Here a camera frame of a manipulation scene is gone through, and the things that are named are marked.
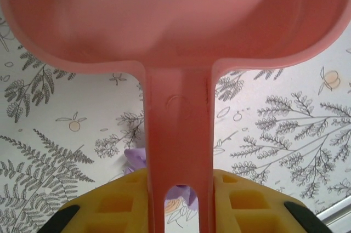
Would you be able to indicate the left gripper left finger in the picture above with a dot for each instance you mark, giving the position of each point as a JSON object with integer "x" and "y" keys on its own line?
{"x": 115, "y": 205}

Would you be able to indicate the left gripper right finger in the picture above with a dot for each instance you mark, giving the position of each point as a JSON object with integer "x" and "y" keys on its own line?
{"x": 246, "y": 208}

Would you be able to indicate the pink plastic dustpan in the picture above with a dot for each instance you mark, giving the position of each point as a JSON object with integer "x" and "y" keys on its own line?
{"x": 178, "y": 24}

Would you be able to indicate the purple paper scrap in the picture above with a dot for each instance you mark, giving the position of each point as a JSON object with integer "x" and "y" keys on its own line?
{"x": 135, "y": 159}

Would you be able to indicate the floral patterned table cover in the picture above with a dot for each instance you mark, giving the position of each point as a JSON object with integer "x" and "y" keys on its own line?
{"x": 274, "y": 134}

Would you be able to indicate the aluminium front beam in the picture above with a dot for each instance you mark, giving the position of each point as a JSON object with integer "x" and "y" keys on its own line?
{"x": 337, "y": 212}

